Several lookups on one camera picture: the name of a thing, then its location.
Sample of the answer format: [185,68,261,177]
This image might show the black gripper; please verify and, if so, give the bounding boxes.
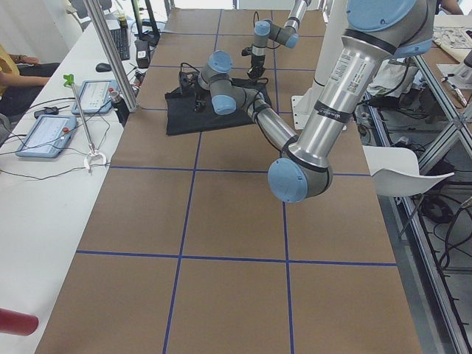
[194,83,209,111]
[247,54,266,78]

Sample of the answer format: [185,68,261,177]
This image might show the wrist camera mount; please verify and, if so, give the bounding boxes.
[178,62,199,95]
[241,46,252,57]

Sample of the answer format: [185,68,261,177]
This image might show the black computer mouse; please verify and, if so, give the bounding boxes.
[95,63,111,72]

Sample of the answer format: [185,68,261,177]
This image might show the seated person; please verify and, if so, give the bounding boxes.
[1,46,60,117]

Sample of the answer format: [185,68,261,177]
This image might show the black keyboard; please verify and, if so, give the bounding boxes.
[110,28,130,60]

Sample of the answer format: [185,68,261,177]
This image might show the red cylinder bottle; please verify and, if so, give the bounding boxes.
[0,308,39,336]

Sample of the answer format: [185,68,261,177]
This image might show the aluminium frame post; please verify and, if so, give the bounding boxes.
[83,0,138,113]

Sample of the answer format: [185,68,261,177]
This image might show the near teach pendant tablet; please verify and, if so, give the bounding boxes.
[15,114,77,159]

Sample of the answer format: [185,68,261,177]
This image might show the teach pendant tablet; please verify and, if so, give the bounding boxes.
[15,114,77,159]
[74,80,118,114]

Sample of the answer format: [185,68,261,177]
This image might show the white plastic chair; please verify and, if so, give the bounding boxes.
[363,146,454,197]

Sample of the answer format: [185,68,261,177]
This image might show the black printed t-shirt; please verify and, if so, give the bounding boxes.
[164,76,274,136]

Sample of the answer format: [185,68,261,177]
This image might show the far teach pendant tablet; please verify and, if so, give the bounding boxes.
[74,80,118,114]

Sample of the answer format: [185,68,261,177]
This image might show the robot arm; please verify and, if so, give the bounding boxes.
[195,1,436,203]
[241,0,311,81]

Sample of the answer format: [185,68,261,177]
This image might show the green tipped grabber stick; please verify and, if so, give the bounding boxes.
[63,74,108,174]

